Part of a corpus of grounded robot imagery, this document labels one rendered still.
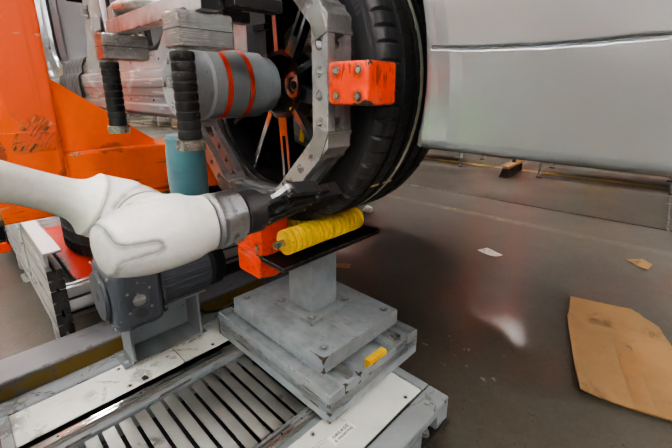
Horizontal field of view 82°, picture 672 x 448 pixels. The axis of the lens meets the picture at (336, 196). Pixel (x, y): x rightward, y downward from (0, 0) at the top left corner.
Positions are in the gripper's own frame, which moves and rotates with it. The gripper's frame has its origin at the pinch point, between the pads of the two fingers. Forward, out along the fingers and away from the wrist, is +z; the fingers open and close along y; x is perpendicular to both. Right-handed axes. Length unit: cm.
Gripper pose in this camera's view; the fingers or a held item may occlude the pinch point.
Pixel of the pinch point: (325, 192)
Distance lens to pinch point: 78.6
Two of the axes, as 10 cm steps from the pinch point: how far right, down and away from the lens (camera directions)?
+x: -5.1, -8.1, 2.8
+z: 7.0, -1.9, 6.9
